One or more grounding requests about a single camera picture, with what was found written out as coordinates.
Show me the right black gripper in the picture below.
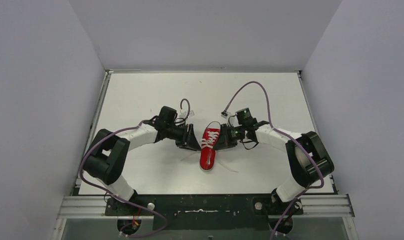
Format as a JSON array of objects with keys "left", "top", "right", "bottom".
[{"left": 214, "top": 123, "right": 246, "bottom": 151}]

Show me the white shoelace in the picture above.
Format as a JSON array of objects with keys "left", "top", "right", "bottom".
[{"left": 180, "top": 127, "right": 221, "bottom": 172}]

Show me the red canvas sneaker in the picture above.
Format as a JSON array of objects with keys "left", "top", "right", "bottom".
[{"left": 199, "top": 121, "right": 221, "bottom": 171}]

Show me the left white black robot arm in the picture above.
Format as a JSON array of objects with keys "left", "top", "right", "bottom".
[{"left": 79, "top": 106, "right": 236, "bottom": 214}]

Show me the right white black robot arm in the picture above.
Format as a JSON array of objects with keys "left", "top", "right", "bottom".
[{"left": 214, "top": 108, "right": 335, "bottom": 214}]

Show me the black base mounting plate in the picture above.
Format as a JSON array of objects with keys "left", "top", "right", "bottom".
[{"left": 105, "top": 193, "right": 288, "bottom": 231}]

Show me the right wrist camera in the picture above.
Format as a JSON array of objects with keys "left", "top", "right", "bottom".
[{"left": 221, "top": 110, "right": 230, "bottom": 119}]

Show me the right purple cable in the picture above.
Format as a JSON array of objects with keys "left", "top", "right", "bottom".
[{"left": 221, "top": 81, "right": 325, "bottom": 240}]

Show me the aluminium frame rail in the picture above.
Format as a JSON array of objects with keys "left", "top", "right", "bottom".
[{"left": 58, "top": 194, "right": 355, "bottom": 219}]

